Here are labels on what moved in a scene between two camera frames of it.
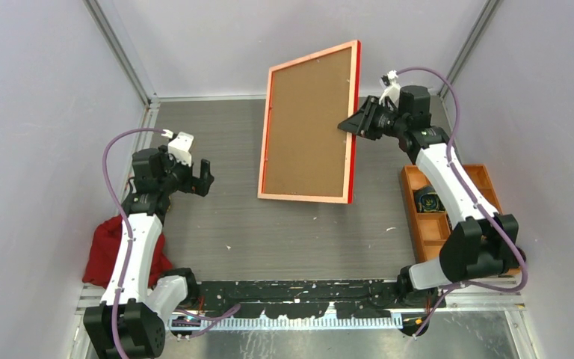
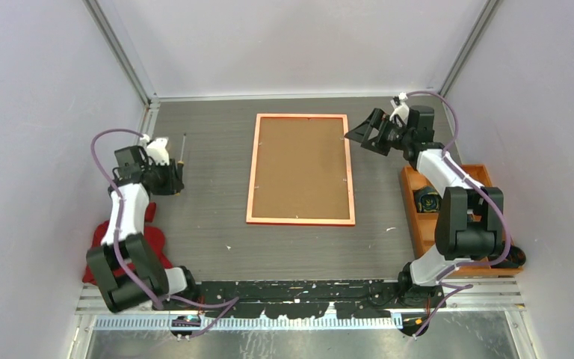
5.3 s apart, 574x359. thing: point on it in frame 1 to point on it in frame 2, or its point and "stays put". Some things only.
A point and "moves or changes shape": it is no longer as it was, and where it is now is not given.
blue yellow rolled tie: [426, 200] stays put
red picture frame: [304, 155] moves or changes shape
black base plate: [306, 298] stays put
